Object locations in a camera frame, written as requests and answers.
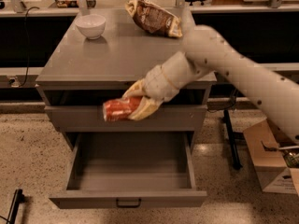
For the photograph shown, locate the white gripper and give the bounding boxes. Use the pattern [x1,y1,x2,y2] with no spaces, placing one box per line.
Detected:
[123,65,179,120]

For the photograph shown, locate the red coke can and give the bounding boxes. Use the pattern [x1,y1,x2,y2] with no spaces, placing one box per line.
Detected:
[103,96,142,121]

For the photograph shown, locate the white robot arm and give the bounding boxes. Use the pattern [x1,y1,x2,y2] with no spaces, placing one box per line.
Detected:
[124,8,299,142]

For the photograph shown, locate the closed grey upper drawer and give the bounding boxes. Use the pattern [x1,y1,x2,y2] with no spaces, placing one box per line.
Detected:
[45,105,206,133]

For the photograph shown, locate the grey drawer cabinet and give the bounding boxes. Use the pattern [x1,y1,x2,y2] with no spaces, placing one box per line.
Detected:
[36,8,216,147]

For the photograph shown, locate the open grey drawer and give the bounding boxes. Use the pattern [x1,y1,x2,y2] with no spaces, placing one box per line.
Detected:
[50,132,206,209]

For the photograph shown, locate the brown chip bag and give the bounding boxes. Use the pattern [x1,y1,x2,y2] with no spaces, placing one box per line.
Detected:
[125,0,182,38]

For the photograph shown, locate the white bowl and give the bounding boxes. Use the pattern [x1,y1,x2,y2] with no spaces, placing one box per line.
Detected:
[75,14,107,39]

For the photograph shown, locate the black stand with clamp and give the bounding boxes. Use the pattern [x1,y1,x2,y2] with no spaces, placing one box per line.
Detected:
[222,89,244,171]

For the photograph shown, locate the cardboard box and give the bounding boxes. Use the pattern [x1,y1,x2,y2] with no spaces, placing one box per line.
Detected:
[243,119,299,195]

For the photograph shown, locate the black floor stand left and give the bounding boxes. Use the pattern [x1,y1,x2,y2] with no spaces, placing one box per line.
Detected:
[0,189,25,224]

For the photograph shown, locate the black cable on left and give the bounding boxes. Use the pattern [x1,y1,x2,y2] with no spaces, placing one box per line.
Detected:
[18,7,41,88]

